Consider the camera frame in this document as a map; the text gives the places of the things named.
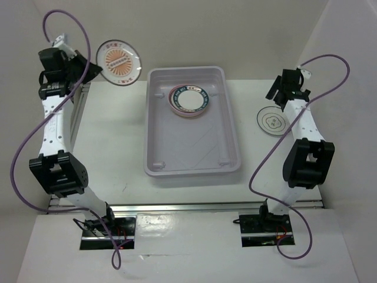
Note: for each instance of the white plate black outline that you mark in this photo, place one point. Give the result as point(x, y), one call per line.
point(272, 121)

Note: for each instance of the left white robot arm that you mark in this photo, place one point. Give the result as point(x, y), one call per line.
point(56, 169)

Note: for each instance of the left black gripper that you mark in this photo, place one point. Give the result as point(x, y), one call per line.
point(93, 71)

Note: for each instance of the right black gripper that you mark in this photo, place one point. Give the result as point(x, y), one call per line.
point(276, 86)

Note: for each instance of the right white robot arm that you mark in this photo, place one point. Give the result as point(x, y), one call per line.
point(309, 159)

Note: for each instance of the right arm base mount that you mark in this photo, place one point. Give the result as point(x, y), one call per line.
point(264, 229)

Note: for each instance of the lavender plastic plate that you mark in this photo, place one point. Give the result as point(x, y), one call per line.
point(176, 110)

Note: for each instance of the orange sunburst pattern plate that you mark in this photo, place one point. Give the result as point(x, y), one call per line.
point(120, 62)

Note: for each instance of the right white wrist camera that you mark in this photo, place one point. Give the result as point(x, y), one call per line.
point(306, 74)

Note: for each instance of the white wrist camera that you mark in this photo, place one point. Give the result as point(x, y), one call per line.
point(306, 74)
point(61, 44)

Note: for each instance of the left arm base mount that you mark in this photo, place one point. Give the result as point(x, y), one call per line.
point(122, 230)

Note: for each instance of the teal rimmed white plate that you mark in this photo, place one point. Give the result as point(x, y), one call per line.
point(190, 100)

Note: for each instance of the lavender plastic bin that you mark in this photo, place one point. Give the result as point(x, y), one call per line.
point(176, 146)

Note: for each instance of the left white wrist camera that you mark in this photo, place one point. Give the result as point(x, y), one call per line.
point(61, 44)

